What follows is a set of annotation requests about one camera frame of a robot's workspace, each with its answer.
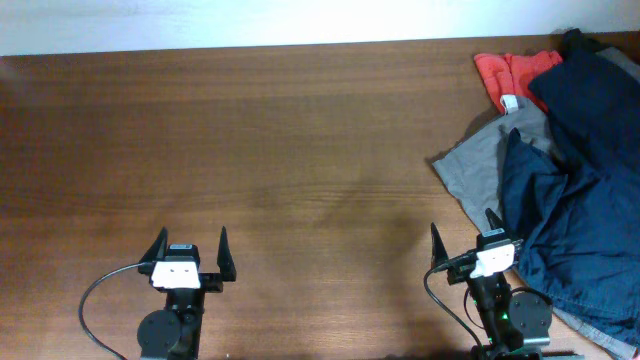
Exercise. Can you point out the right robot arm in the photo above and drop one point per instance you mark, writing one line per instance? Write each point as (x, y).
(516, 321)

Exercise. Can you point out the black garment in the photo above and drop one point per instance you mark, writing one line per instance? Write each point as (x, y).
(574, 40)

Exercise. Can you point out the red orange garment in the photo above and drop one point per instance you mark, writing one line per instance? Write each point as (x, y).
(510, 74)

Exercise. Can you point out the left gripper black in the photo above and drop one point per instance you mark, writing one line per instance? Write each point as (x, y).
(214, 281)

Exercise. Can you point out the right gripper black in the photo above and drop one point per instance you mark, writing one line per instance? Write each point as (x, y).
(439, 252)

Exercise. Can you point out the navy blue shorts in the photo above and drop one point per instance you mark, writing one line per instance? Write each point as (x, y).
(579, 216)

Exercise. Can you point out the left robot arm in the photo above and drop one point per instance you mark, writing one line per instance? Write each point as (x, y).
(174, 331)

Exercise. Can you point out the grey shorts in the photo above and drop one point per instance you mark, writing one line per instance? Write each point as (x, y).
(471, 171)

